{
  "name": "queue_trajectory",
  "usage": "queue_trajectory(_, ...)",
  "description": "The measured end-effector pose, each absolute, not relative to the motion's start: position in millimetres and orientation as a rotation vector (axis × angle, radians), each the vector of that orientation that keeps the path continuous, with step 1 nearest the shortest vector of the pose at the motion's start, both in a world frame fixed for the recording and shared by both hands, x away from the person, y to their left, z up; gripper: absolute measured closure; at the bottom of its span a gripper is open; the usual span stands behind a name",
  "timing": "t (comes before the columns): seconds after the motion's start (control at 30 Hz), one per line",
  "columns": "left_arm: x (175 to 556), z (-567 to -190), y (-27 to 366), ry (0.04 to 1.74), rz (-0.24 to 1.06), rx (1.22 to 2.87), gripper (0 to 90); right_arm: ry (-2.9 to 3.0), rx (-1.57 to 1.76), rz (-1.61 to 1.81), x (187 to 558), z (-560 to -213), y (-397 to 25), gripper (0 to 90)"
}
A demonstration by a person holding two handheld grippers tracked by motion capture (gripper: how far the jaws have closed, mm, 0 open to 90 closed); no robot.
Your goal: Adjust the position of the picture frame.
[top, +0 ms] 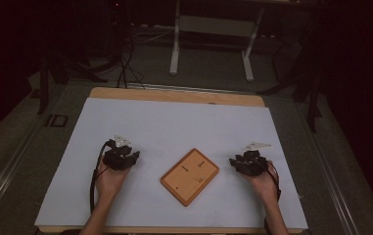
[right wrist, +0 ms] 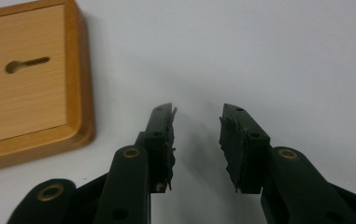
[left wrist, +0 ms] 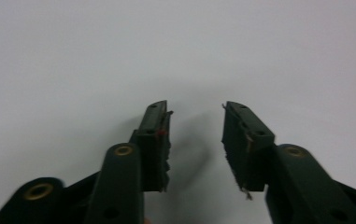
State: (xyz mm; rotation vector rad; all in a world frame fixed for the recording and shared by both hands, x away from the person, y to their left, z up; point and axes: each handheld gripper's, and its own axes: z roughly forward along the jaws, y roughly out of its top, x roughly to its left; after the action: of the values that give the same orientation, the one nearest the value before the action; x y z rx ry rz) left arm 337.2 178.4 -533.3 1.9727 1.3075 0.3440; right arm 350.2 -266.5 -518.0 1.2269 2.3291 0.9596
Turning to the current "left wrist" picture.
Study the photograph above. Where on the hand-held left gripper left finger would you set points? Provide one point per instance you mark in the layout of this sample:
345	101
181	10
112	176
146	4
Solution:
153	149

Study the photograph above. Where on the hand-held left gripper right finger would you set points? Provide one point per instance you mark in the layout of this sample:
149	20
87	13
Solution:
244	155

